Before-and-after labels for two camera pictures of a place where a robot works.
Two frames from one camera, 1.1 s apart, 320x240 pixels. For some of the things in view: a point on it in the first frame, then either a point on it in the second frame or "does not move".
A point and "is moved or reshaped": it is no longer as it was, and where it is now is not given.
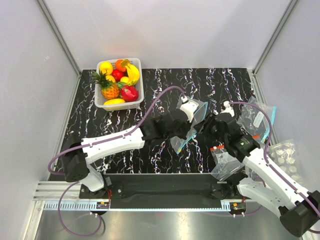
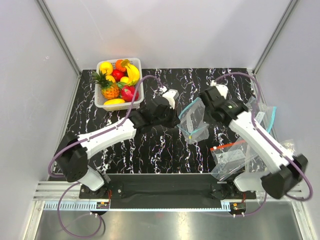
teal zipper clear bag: x=178 y=143 is moved or reshaped
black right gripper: x=210 y=119 -> x=206 y=118
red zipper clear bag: x=225 y=165 does not move
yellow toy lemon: x=124 y=79 does not move
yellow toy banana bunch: x=133 y=73 does not move
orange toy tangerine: x=118 y=66 does not move
